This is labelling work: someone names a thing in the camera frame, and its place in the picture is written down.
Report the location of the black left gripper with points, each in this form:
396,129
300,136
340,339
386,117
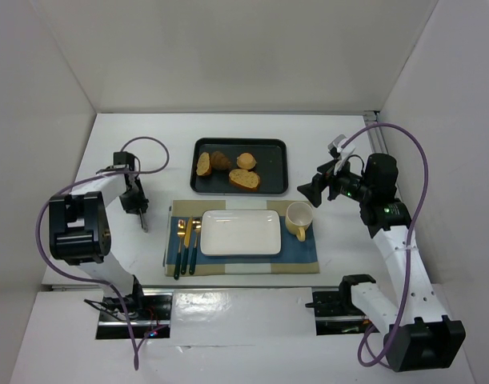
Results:
136,202

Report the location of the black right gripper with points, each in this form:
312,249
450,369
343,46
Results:
318,186

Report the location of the brown croissant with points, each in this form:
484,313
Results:
220,161

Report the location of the metal kitchen tongs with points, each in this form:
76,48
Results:
143,221

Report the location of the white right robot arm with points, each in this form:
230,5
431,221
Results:
418,333

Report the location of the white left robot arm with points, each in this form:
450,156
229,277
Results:
79,231

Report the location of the seeded bread slice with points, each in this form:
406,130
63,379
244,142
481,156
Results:
245,179

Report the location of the small bread slice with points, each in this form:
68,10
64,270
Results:
203,167

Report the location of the yellow white mug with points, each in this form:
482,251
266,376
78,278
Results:
298,218

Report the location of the black baking tray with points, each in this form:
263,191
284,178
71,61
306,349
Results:
271,157

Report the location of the round yellow bun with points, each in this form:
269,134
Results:
246,161

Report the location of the white rectangular plate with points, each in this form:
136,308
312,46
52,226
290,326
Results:
236,233

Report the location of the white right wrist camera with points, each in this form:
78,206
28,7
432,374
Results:
340,150

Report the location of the gold fork green handle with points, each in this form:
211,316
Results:
181,233

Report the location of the gold knife green handle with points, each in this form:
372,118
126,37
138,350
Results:
185,254

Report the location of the gold spoon green handle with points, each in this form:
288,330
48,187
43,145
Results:
197,223

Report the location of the aluminium frame rail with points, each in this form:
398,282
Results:
375,135

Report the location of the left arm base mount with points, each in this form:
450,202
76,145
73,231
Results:
153,318

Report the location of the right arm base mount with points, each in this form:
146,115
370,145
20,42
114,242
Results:
332,317

